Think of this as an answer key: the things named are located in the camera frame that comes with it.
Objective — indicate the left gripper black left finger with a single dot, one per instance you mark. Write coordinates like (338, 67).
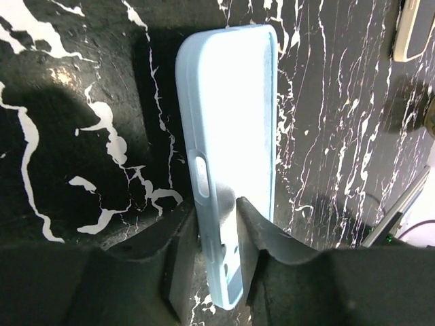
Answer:
(144, 280)

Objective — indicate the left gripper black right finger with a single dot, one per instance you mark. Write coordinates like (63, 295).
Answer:
(288, 283)

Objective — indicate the phone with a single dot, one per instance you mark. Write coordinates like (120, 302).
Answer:
(226, 82)
(415, 28)

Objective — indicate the cream floral bowl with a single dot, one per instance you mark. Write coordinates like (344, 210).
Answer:
(429, 121)

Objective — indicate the aluminium front rail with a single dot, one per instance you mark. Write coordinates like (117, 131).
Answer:
(384, 233)

